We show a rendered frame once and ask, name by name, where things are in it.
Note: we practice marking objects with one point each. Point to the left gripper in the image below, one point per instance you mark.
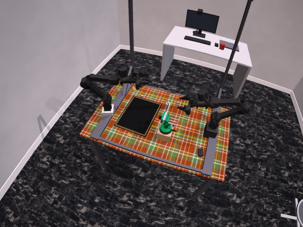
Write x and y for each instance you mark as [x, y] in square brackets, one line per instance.
[187, 109]

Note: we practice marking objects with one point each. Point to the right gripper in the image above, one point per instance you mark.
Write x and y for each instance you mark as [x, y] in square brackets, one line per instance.
[138, 84]

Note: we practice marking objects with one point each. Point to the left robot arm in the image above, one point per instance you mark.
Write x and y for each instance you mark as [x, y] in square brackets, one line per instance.
[214, 102]

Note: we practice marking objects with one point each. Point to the black flat mat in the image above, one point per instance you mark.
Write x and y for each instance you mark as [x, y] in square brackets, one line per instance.
[138, 116]

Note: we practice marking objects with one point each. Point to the tan wooden block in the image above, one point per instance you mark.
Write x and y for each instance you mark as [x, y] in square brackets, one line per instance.
[163, 137]

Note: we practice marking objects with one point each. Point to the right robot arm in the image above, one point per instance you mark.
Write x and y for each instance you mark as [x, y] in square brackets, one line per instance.
[121, 76]

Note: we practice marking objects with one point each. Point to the green bench vise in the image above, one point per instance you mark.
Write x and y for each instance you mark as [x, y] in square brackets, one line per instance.
[165, 127]

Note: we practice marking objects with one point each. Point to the grey metal post with diagonal brace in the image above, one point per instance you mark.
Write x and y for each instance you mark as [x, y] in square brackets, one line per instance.
[131, 35]

